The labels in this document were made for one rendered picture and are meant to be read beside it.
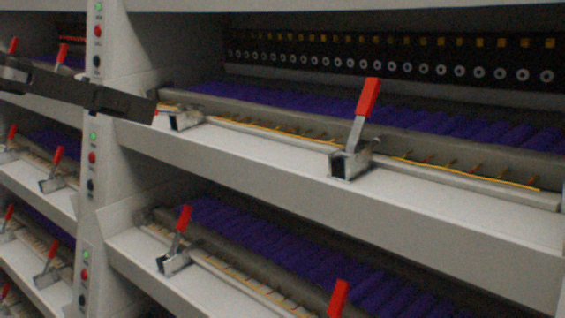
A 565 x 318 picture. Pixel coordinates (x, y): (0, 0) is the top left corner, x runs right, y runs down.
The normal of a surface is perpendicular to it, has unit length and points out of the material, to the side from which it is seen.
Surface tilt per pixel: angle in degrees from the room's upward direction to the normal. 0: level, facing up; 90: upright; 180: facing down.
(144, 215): 90
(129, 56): 90
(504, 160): 108
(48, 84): 92
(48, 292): 18
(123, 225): 90
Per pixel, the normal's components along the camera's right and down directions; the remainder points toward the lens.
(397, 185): -0.11, -0.92
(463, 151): -0.70, 0.33
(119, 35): 0.69, 0.20
